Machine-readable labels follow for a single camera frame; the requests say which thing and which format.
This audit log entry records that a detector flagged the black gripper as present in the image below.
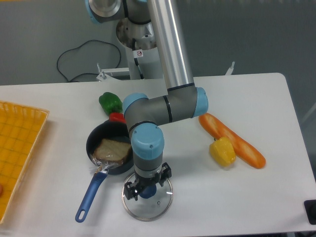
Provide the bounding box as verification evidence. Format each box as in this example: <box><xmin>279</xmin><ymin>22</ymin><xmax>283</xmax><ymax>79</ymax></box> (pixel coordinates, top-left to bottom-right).
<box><xmin>124</xmin><ymin>161</ymin><xmax>172</xmax><ymax>200</ymax></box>

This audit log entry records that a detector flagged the glass pot lid blue knob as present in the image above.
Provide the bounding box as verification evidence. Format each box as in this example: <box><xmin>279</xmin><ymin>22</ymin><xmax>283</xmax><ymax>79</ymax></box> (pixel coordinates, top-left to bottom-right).
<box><xmin>121</xmin><ymin>179</ymin><xmax>173</xmax><ymax>222</ymax></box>

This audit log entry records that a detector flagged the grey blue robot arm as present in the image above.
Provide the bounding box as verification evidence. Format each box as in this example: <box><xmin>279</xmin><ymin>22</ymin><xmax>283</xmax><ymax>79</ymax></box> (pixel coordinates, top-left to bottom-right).
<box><xmin>85</xmin><ymin>0</ymin><xmax>208</xmax><ymax>199</ymax></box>

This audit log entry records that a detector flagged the wrapped bread slice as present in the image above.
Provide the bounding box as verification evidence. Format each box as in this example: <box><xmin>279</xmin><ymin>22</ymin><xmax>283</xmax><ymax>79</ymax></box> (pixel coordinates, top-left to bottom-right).
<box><xmin>88</xmin><ymin>138</ymin><xmax>133</xmax><ymax>175</ymax></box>

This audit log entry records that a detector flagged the dark blue saucepan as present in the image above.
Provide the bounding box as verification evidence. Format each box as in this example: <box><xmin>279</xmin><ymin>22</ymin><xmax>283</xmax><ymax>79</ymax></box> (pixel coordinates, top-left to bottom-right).
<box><xmin>75</xmin><ymin>121</ymin><xmax>131</xmax><ymax>223</ymax></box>

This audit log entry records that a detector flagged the red bell pepper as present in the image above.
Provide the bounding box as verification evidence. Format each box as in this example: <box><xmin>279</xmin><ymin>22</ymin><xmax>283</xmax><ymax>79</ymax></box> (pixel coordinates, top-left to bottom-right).
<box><xmin>109</xmin><ymin>112</ymin><xmax>126</xmax><ymax>123</ymax></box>

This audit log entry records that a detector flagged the yellow bell pepper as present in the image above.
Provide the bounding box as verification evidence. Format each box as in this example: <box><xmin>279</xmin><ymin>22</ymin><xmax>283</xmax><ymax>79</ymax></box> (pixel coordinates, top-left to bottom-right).
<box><xmin>209</xmin><ymin>137</ymin><xmax>236</xmax><ymax>167</ymax></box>

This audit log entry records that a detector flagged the green bell pepper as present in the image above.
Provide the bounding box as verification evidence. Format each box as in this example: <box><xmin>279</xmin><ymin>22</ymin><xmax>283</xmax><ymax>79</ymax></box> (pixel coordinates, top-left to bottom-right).
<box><xmin>98</xmin><ymin>92</ymin><xmax>122</xmax><ymax>116</ymax></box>

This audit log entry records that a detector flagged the orange baguette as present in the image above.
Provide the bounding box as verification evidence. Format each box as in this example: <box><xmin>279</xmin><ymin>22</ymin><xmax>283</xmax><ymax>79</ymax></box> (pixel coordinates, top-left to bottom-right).
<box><xmin>198</xmin><ymin>113</ymin><xmax>266</xmax><ymax>169</ymax></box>

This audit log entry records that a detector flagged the orange plastic basket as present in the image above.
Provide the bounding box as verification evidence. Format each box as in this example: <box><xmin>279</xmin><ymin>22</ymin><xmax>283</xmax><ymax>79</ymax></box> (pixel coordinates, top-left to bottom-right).
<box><xmin>0</xmin><ymin>101</ymin><xmax>49</xmax><ymax>223</ymax></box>

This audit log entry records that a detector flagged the black device at table edge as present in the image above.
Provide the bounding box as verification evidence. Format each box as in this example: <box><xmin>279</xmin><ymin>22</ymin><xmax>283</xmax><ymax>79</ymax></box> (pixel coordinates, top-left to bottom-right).
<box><xmin>304</xmin><ymin>199</ymin><xmax>316</xmax><ymax>225</ymax></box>

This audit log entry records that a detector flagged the white left clamp bracket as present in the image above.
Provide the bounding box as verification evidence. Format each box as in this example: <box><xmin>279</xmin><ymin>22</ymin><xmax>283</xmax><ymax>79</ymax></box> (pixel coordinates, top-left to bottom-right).
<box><xmin>96</xmin><ymin>63</ymin><xmax>130</xmax><ymax>81</ymax></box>

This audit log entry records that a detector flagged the black cable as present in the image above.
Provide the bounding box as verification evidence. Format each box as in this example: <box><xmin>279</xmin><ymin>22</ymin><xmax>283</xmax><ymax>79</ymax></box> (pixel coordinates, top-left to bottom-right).
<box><xmin>56</xmin><ymin>39</ymin><xmax>121</xmax><ymax>82</ymax></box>

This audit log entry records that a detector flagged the white table clamp bracket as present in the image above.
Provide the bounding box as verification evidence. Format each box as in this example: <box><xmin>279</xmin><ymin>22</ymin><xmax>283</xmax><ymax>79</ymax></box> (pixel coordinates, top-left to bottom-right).
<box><xmin>225</xmin><ymin>61</ymin><xmax>235</xmax><ymax>76</ymax></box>

